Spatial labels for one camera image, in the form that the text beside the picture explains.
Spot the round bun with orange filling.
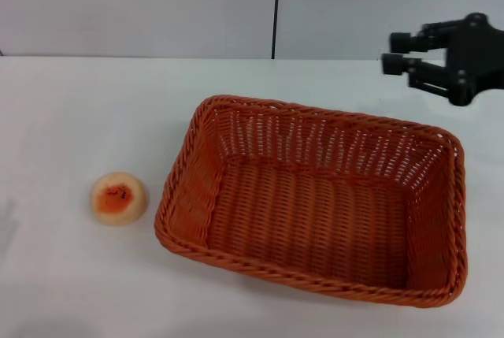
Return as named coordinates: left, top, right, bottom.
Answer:
left=90, top=171, right=150, bottom=228

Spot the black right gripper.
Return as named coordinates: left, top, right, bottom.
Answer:
left=381, top=12, right=504, bottom=107

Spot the orange woven plastic basket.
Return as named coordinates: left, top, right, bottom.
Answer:
left=154, top=95, right=469, bottom=308

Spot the black vertical wall strip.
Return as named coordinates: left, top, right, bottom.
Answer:
left=270, top=0, right=283, bottom=60

